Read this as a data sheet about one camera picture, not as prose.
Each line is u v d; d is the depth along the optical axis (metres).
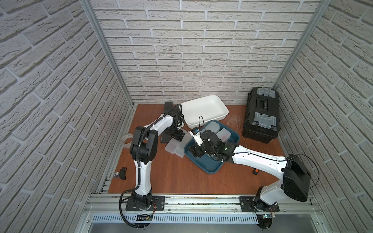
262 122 0.87
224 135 0.95
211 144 0.61
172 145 0.93
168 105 1.18
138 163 0.56
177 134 0.87
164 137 0.95
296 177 0.42
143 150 0.53
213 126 0.98
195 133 0.68
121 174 0.82
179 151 0.92
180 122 0.89
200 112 1.18
